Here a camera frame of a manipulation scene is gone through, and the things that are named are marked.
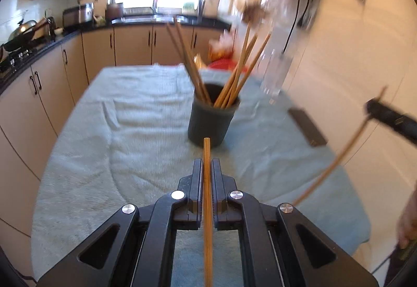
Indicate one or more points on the person's right hand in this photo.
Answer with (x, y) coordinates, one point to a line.
(409, 225)

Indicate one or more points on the wok with metal lid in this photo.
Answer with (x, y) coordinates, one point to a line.
(22, 32)

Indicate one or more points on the green box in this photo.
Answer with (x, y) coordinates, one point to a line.
(189, 7)

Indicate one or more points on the orange-brown wooden chopstick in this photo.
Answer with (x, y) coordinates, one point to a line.
(208, 208)
(325, 173)

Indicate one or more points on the gas stove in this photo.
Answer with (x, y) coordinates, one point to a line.
(18, 57)

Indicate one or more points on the person's right forearm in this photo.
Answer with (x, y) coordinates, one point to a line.
(400, 272)

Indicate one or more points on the brown cooking pot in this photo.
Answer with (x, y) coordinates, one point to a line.
(114, 11)

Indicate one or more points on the dark rectangular block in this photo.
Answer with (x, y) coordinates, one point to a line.
(308, 127)

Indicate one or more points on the beige lower cabinets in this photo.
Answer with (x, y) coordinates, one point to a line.
(97, 52)

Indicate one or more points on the black kitchen countertop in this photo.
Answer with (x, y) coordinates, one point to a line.
(49, 45)

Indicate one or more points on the red plastic basin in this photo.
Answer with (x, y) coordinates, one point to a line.
(223, 64)

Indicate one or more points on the clear glass pitcher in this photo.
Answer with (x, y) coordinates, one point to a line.
(275, 78)

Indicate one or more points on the orange and white plastic bag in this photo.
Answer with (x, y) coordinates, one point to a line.
(223, 45)

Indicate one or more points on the teal tablecloth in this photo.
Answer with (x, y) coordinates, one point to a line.
(114, 143)

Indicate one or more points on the silver rice cooker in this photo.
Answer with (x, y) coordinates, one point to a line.
(78, 16)

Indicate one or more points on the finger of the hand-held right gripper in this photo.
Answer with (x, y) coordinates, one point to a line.
(391, 119)

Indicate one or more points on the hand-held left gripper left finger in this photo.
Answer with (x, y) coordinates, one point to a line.
(199, 176)

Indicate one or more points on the dark chopstick holder cup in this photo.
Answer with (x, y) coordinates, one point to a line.
(208, 124)

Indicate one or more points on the yellow plastic bag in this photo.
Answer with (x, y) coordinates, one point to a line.
(200, 62)

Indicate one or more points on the steel kitchen sink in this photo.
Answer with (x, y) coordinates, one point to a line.
(143, 18)

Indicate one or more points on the bunch of chopsticks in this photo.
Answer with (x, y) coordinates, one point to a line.
(197, 78)

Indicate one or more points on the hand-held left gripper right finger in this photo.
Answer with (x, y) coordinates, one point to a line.
(215, 176)

